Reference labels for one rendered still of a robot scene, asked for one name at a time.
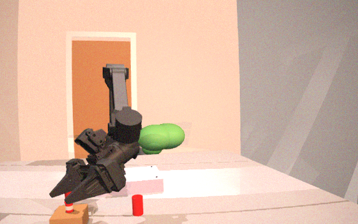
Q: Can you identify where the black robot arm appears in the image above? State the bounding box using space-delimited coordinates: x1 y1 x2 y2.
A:
74 64 142 163

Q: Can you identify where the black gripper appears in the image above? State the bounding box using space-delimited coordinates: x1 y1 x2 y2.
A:
49 144 127 204

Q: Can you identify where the orange square block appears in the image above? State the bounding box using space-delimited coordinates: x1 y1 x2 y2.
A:
49 204 89 224

